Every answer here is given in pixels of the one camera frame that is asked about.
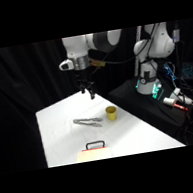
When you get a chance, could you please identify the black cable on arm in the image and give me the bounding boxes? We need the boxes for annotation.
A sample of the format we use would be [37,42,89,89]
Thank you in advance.
[98,23,164,67]

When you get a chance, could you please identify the silver metal tongs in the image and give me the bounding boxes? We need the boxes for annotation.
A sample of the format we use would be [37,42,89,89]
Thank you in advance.
[72,114,104,132]

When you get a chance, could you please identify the blue-lit keyboard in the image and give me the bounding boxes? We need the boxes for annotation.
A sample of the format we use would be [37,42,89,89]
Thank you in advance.
[179,61,193,81]

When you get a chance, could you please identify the yellow cup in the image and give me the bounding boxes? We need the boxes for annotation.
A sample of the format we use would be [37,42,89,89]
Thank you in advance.
[104,104,120,123]

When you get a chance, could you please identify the blue cable bundle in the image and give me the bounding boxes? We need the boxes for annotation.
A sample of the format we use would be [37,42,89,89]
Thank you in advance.
[162,60,180,82]

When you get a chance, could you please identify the light wooden drawer cabinet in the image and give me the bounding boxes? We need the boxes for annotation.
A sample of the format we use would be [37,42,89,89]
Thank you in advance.
[74,145,114,164]

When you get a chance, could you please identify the black curtain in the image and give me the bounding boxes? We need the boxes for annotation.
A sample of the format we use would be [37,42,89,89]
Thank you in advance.
[0,17,193,177]

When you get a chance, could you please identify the green-lit control box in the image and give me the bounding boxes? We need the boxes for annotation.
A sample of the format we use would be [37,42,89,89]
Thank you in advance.
[150,81,165,100]

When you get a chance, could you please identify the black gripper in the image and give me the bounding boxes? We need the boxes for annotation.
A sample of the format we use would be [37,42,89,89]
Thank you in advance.
[74,67,98,102]

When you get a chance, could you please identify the white cylinder with red tip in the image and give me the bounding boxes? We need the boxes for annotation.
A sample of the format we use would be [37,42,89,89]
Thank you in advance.
[162,93,191,115]

